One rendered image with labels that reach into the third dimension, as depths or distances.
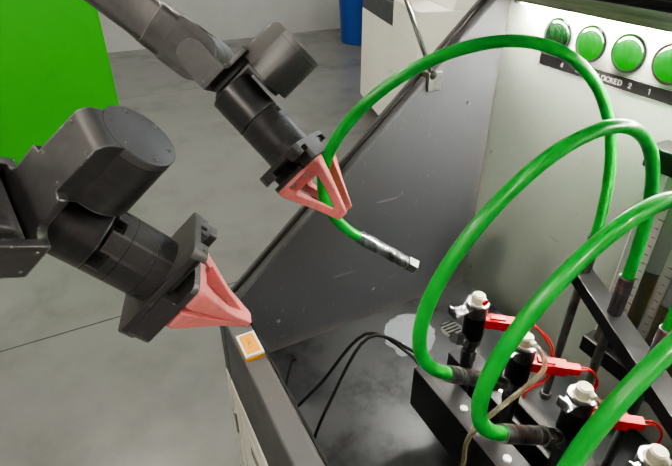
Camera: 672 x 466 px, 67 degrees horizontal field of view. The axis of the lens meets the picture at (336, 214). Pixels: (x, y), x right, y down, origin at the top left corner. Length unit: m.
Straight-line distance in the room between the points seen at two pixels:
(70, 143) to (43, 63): 3.33
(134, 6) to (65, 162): 0.34
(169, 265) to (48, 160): 0.12
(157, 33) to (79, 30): 3.05
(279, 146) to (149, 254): 0.24
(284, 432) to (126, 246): 0.40
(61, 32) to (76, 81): 0.30
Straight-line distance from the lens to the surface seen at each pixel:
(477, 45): 0.60
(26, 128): 3.79
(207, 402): 2.03
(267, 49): 0.63
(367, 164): 0.87
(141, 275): 0.43
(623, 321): 0.75
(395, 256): 0.69
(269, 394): 0.78
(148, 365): 2.22
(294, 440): 0.74
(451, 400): 0.75
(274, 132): 0.61
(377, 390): 0.94
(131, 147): 0.37
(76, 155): 0.37
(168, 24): 0.65
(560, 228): 0.94
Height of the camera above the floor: 1.55
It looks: 31 degrees down
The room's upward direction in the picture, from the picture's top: straight up
